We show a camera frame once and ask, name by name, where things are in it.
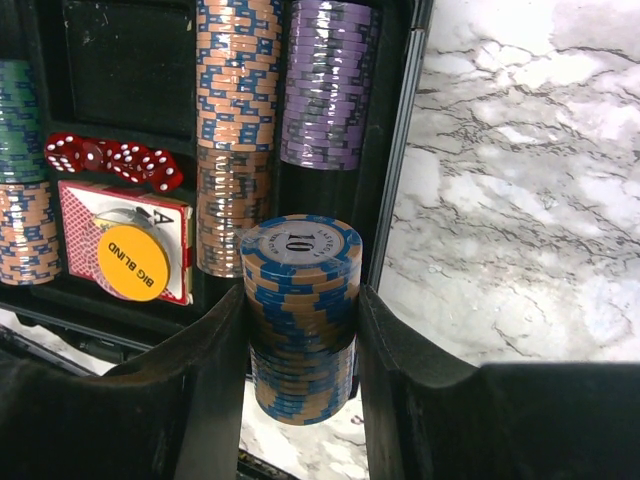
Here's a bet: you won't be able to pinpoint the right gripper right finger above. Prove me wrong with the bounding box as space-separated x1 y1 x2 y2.
358 287 639 479

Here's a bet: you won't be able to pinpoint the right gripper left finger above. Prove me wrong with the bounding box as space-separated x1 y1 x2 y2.
1 287 248 479

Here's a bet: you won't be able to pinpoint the black poker set case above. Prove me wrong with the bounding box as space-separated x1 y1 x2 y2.
1 1 433 374

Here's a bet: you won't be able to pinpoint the purple grey chip stack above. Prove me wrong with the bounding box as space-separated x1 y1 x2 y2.
280 1 381 171

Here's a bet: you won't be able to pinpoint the yellow big blind button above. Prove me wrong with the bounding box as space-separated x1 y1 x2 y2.
97 225 170 302

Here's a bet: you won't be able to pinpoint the red card deck in case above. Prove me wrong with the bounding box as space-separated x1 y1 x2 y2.
58 180 193 306

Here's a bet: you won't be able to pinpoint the orange chip stack lower middle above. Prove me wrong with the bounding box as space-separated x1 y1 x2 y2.
1 181 62 286

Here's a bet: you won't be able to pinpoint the brown chip stack lower right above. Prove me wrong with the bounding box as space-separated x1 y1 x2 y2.
195 145 271 278

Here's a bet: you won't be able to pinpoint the red dice in case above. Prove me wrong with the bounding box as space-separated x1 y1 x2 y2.
44 133 184 194

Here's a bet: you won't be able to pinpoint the green chip stack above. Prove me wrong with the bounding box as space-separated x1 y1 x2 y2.
1 60 47 184

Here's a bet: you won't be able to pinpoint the orange chip stack upper right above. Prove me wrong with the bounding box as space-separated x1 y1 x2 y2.
195 0 283 152

